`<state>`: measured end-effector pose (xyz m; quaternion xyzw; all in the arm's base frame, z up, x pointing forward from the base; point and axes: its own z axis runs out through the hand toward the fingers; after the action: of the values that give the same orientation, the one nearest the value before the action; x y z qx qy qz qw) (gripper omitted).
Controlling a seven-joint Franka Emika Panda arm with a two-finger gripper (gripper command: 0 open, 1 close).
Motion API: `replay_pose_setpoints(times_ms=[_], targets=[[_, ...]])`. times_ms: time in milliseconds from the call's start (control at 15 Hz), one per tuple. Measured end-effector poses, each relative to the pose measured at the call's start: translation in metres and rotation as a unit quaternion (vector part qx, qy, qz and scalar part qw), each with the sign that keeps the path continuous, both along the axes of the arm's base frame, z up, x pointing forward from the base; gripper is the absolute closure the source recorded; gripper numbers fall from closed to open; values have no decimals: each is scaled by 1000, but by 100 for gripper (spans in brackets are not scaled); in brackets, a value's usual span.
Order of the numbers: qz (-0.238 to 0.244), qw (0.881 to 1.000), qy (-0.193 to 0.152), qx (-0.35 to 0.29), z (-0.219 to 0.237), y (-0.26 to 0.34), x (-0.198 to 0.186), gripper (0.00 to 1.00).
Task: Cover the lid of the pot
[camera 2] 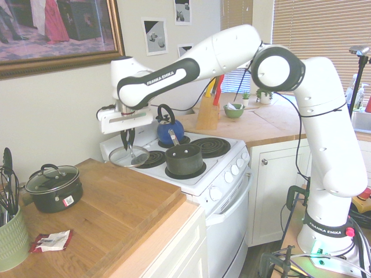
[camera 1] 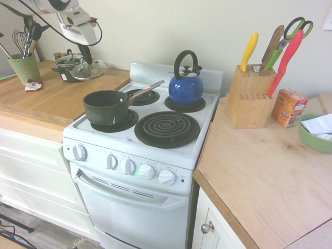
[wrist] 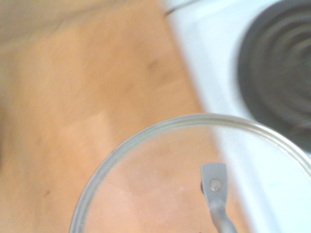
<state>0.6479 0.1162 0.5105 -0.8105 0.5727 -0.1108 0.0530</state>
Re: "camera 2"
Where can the red emergency stop button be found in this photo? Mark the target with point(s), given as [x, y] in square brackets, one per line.
[365, 193]

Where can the white cabinet with knob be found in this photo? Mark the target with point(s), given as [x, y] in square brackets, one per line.
[275, 197]

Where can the clear plastic bottle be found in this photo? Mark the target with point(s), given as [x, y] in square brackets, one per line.
[350, 92]

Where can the narrow window blind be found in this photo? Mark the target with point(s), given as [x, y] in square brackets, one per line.
[236, 17]

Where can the black green table clamp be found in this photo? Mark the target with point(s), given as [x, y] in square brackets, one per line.
[293, 192]

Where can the white drawer cabinet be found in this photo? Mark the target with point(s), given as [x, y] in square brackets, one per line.
[174, 249]

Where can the white burner knob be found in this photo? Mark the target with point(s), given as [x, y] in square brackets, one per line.
[245, 156]
[235, 169]
[240, 163]
[229, 177]

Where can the black metal table clamp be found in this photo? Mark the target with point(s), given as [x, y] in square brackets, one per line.
[265, 260]

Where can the large white oven knob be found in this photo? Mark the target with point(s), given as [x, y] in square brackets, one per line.
[215, 194]

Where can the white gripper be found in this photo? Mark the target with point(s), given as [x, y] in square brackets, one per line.
[124, 121]

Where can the small plant in white pot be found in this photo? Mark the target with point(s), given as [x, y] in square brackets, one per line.
[245, 101]

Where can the green ribbed utensil holder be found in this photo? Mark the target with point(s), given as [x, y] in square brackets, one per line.
[11, 237]

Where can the green bowl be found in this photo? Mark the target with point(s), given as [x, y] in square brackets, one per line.
[233, 113]

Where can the wooden knife block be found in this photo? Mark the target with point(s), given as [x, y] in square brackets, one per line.
[207, 116]

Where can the white paper napkin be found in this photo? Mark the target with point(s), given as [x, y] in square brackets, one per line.
[232, 106]

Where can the red snack wrapper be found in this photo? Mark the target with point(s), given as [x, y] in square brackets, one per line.
[49, 240]

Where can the red knife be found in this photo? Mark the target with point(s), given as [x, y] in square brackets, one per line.
[218, 92]

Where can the metal sink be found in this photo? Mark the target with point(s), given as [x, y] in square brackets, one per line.
[362, 123]

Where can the camera on black stand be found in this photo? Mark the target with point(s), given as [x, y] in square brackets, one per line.
[359, 49]

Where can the trailing plant in white pot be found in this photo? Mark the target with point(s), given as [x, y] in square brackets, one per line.
[265, 98]

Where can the clear pump soap bottle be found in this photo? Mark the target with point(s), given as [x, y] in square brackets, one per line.
[361, 97]

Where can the gold framed painting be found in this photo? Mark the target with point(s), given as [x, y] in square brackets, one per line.
[58, 29]

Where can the white electric stove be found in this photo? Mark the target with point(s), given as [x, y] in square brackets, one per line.
[226, 231]

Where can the round metal cabinet knob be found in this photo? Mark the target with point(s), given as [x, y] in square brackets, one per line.
[264, 162]

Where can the large black coil burner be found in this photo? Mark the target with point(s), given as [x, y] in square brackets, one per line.
[211, 147]

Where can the large brown wooden board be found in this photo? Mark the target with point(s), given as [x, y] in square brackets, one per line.
[95, 202]

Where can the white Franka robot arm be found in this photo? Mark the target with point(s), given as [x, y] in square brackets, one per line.
[327, 144]

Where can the black pot with price tag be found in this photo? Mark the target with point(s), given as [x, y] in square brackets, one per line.
[58, 199]

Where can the large printed photo sheet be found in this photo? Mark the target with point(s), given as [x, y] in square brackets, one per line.
[155, 36]

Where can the wide wooden window blind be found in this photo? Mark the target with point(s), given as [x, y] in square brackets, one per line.
[324, 29]

